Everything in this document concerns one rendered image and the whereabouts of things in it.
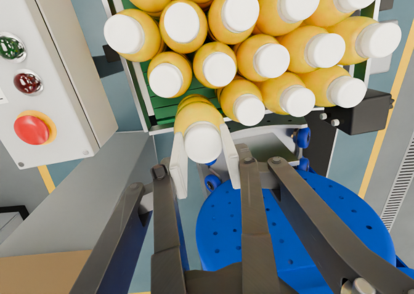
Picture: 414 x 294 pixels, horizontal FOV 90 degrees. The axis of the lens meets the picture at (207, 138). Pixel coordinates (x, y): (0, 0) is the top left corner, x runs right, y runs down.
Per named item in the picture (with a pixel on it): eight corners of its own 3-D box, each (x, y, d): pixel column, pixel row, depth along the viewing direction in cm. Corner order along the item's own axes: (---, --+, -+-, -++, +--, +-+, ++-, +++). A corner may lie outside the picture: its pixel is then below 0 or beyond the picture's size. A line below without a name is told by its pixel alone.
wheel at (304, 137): (296, 151, 43) (307, 152, 42) (296, 131, 41) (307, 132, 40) (301, 141, 46) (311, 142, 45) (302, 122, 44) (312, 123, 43)
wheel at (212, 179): (217, 198, 45) (224, 193, 46) (214, 182, 43) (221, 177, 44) (204, 190, 48) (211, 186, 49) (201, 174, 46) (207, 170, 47)
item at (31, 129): (29, 144, 25) (22, 148, 24) (13, 116, 24) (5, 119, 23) (58, 138, 25) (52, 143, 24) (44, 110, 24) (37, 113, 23)
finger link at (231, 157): (228, 157, 15) (238, 155, 15) (219, 124, 21) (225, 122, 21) (233, 190, 16) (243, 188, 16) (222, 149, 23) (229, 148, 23)
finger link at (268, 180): (244, 177, 14) (289, 169, 14) (231, 144, 18) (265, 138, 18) (246, 195, 14) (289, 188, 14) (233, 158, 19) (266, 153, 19)
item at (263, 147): (230, 149, 47) (241, 182, 36) (228, 140, 46) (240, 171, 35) (273, 141, 47) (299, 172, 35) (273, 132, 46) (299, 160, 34)
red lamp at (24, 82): (24, 94, 23) (16, 97, 22) (14, 74, 22) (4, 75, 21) (44, 90, 23) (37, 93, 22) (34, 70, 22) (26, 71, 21)
